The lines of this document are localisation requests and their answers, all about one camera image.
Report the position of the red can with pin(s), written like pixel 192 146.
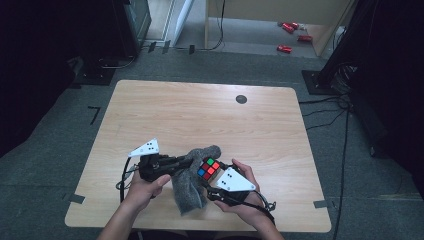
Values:
pixel 304 38
pixel 288 28
pixel 284 49
pixel 295 25

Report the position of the black metal stand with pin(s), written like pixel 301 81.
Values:
pixel 315 83

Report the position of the wooden partition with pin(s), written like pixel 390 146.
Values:
pixel 266 6

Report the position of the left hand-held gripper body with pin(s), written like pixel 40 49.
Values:
pixel 153 166

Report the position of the black flat stand base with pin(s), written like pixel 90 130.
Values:
pixel 95 76

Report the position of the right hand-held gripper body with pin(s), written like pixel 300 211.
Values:
pixel 233 183

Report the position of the black round table grommet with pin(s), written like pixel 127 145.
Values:
pixel 241 99

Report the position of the multicoloured puzzle cube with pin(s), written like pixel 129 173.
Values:
pixel 208 168

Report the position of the black cabinet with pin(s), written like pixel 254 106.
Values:
pixel 133 26

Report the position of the person's left hand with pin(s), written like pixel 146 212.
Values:
pixel 143 193

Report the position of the black floor tape strip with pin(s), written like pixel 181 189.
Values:
pixel 151 46
pixel 191 49

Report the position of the person's right hand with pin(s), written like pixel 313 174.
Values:
pixel 248 211

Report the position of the grey cloth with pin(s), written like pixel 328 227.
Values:
pixel 188 193

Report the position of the white panel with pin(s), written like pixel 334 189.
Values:
pixel 182 20

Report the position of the dark curtain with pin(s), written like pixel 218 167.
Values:
pixel 26 66
pixel 393 100

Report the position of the black angled floor tape mark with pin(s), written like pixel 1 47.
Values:
pixel 96 115

